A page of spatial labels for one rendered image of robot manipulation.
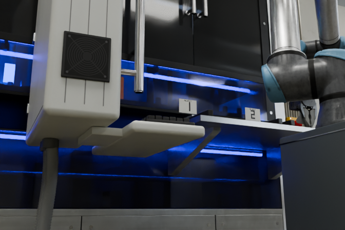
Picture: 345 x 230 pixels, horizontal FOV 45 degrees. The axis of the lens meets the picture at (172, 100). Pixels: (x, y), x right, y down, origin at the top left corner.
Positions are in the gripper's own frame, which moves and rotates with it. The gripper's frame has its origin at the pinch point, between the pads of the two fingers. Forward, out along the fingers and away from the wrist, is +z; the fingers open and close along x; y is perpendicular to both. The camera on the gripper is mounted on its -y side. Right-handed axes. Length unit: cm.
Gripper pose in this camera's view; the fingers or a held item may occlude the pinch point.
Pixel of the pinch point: (310, 127)
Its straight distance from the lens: 175.5
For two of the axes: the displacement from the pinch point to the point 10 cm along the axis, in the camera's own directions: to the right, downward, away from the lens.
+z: 0.1, 9.6, -2.7
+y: -4.5, 2.5, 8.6
